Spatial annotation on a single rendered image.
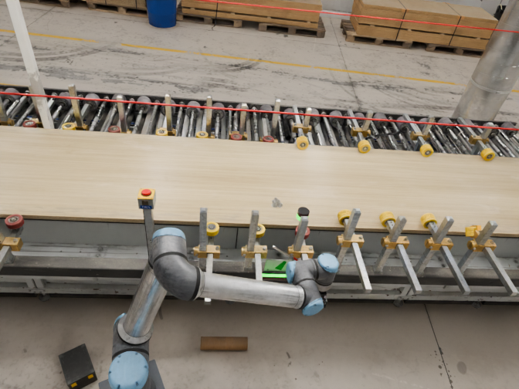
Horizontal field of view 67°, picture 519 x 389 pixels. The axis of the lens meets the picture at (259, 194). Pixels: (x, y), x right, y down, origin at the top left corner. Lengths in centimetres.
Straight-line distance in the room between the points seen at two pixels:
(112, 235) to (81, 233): 17
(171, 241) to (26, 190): 130
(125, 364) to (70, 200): 101
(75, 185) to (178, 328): 114
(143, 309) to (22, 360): 141
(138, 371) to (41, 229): 111
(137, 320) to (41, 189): 110
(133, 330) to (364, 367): 164
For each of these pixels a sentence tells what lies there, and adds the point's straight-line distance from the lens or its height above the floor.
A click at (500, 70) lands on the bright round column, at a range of 544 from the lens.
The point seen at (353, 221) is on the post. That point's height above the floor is 111.
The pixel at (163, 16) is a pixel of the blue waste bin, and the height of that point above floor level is 19.
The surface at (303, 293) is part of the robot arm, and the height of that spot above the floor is 121.
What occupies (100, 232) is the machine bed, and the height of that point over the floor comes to 72.
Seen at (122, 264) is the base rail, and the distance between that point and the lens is 226.
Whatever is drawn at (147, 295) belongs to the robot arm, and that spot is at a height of 116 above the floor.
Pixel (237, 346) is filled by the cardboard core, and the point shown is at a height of 6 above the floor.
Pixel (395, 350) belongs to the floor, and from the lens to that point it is 302.
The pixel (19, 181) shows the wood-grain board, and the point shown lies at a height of 90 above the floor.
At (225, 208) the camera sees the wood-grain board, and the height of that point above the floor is 90.
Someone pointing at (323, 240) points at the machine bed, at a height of 72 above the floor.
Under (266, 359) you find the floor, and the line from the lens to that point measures 273.
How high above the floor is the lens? 245
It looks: 41 degrees down
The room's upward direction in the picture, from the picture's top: 8 degrees clockwise
